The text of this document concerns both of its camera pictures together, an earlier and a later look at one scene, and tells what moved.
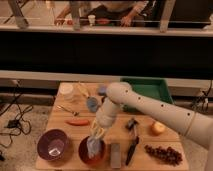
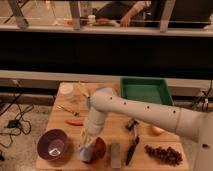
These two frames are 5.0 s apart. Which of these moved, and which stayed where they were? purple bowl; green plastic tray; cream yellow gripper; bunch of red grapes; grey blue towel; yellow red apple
Moved: cream yellow gripper; grey blue towel
Stayed: green plastic tray; bunch of red grapes; purple bowl; yellow red apple
